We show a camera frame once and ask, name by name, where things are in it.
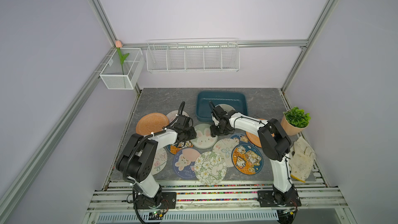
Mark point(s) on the white wire basket shelf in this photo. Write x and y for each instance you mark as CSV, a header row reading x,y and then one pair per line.
x,y
193,55

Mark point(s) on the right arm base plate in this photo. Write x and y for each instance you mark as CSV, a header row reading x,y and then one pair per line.
x,y
269,198

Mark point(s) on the small blue coaster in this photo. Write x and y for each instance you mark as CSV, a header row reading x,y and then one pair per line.
x,y
242,139

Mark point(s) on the white sheep coaster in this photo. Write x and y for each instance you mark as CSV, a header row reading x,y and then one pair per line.
x,y
226,107

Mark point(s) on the white butterfly coaster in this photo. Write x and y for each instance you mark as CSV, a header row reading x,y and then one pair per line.
x,y
224,148

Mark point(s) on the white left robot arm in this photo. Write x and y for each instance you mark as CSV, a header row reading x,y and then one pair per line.
x,y
136,160

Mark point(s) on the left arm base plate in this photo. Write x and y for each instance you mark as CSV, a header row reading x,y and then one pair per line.
x,y
164,200

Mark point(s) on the green bunny coaster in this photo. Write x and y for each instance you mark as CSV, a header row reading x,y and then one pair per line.
x,y
204,138

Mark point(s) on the pink striped bunny coaster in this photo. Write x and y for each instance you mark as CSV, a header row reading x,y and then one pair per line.
x,y
172,116

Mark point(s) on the pink artificial tulip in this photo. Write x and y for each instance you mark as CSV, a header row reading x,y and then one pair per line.
x,y
122,57

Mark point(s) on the green potted plant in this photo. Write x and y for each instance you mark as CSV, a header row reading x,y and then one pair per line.
x,y
295,120

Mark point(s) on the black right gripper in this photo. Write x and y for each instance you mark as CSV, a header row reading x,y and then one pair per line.
x,y
214,132

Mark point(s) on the white flowers bunny coaster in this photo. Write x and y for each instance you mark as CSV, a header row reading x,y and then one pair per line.
x,y
210,168

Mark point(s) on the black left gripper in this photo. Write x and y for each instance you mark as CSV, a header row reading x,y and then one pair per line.
x,y
193,132

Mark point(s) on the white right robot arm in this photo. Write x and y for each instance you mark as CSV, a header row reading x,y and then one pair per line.
x,y
275,144

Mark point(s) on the orange blue bears coaster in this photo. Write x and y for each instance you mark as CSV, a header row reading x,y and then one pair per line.
x,y
247,159

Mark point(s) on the purple pink bunny coaster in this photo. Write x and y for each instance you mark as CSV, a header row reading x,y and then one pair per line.
x,y
184,163

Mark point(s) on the teal plastic storage box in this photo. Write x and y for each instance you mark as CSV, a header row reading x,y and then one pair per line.
x,y
234,99

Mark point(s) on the orange coaster right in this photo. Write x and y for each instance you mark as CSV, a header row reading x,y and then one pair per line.
x,y
254,137

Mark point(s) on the white mesh box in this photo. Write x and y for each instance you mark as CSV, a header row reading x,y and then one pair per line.
x,y
112,75

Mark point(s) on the orange coaster left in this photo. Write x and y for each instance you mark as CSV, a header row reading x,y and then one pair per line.
x,y
153,122

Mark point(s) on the white pink floral coaster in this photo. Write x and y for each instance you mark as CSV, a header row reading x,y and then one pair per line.
x,y
160,161

